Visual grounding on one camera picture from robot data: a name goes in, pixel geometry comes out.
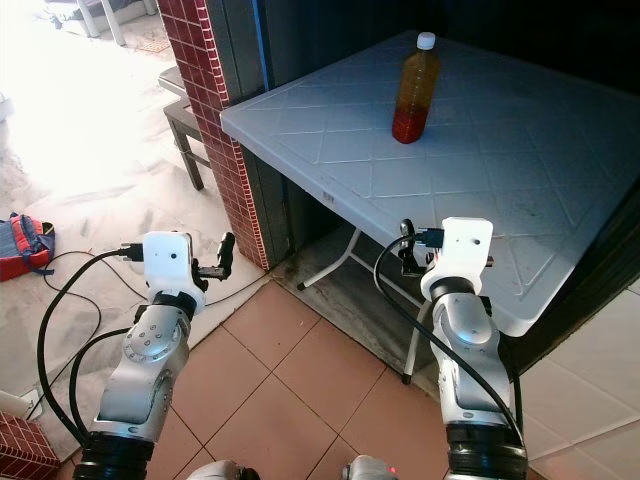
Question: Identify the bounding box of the white plastic folding table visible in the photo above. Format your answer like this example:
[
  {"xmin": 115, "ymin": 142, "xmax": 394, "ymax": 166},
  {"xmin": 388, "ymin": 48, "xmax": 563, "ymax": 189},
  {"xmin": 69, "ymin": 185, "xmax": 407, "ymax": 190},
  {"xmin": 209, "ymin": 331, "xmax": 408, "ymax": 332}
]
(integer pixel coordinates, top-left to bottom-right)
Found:
[{"xmin": 220, "ymin": 30, "xmax": 640, "ymax": 339}]

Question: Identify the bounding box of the red tiled pillar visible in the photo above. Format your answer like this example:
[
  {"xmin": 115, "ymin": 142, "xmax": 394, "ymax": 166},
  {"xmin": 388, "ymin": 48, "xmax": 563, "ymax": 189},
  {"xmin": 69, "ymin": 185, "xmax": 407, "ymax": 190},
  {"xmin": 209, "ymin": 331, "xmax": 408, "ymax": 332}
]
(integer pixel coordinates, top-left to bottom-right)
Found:
[{"xmin": 157, "ymin": 0, "xmax": 270, "ymax": 272}]

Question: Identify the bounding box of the red and blue backpack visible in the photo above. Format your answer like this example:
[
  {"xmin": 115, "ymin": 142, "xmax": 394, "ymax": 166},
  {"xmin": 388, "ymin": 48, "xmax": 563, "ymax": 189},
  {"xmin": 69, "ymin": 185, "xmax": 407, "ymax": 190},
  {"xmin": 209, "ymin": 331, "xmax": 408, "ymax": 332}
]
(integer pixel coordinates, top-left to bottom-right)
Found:
[{"xmin": 0, "ymin": 213, "xmax": 54, "ymax": 283}]

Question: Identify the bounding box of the silver robot left leg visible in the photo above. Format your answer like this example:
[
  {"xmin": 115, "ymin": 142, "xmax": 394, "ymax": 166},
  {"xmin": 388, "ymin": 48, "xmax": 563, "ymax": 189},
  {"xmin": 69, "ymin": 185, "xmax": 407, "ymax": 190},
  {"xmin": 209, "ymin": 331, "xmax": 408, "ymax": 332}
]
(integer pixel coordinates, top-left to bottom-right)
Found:
[{"xmin": 185, "ymin": 460, "xmax": 261, "ymax": 480}]

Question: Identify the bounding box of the silver robot leg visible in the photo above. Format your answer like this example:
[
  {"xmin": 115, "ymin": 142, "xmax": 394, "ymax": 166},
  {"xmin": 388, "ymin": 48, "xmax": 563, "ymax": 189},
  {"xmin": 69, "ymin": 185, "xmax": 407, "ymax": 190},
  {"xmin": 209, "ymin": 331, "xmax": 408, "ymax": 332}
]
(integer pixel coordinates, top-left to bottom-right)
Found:
[
  {"xmin": 185, "ymin": 460, "xmax": 261, "ymax": 480},
  {"xmin": 340, "ymin": 455, "xmax": 401, "ymax": 480}
]

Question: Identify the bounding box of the silver robot right leg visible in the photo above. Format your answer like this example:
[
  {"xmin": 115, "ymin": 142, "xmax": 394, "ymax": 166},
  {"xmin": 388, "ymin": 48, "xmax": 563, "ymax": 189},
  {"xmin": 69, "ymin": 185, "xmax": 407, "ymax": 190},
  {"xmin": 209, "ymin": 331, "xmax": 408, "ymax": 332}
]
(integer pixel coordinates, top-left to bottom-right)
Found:
[{"xmin": 340, "ymin": 455, "xmax": 401, "ymax": 480}]

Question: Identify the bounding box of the white bench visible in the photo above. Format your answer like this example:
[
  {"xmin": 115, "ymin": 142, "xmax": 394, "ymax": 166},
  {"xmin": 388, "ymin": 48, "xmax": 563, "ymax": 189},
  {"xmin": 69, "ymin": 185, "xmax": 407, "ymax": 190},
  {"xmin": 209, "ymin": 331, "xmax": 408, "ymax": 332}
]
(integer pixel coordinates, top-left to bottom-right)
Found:
[{"xmin": 46, "ymin": 0, "xmax": 161, "ymax": 48}]

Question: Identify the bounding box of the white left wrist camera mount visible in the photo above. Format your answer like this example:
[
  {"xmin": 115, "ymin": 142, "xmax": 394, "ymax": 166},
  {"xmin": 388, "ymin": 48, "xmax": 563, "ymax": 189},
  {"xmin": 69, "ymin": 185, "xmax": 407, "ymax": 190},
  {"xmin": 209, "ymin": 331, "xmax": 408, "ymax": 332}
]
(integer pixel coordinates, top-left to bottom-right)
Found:
[{"xmin": 142, "ymin": 231, "xmax": 208, "ymax": 311}]

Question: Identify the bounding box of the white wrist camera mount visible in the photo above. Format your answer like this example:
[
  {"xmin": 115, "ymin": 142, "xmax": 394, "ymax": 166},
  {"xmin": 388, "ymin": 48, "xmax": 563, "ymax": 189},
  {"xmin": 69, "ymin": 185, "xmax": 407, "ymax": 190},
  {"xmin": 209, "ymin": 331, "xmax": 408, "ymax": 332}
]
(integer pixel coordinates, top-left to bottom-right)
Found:
[
  {"xmin": 419, "ymin": 218, "xmax": 495, "ymax": 301},
  {"xmin": 142, "ymin": 231, "xmax": 208, "ymax": 311}
]

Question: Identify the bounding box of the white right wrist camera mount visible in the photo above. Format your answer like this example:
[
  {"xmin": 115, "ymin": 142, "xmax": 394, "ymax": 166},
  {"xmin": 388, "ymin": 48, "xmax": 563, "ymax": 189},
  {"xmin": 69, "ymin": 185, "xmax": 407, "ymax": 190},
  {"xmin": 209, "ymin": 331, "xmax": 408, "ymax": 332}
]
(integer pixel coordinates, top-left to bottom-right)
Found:
[{"xmin": 419, "ymin": 218, "xmax": 495, "ymax": 301}]

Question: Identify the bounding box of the white metal table leg frame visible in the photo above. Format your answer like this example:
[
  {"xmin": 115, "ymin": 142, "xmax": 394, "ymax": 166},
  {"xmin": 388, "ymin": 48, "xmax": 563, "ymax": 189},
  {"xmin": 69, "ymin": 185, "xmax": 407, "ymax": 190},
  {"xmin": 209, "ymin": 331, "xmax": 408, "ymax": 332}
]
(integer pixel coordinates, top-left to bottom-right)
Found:
[{"xmin": 297, "ymin": 227, "xmax": 431, "ymax": 386}]

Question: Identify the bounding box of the thin black floor cable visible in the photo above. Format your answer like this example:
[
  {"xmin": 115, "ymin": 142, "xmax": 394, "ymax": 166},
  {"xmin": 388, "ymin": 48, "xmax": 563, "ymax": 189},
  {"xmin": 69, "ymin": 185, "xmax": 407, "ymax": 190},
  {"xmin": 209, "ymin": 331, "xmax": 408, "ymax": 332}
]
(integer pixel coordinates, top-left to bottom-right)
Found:
[{"xmin": 0, "ymin": 250, "xmax": 151, "ymax": 411}]

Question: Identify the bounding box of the white wall socket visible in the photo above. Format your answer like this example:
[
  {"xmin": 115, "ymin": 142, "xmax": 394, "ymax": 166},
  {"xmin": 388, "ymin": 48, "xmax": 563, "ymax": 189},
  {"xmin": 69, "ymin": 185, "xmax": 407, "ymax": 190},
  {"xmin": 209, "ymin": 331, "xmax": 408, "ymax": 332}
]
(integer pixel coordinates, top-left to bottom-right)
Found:
[{"xmin": 20, "ymin": 390, "xmax": 47, "ymax": 418}]

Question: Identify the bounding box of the low red tiled wall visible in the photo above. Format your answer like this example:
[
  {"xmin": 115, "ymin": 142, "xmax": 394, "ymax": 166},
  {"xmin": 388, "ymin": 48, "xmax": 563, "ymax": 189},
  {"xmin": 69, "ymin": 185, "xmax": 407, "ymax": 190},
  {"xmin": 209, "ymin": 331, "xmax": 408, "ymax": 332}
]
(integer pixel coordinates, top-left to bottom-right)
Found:
[{"xmin": 0, "ymin": 412, "xmax": 61, "ymax": 480}]

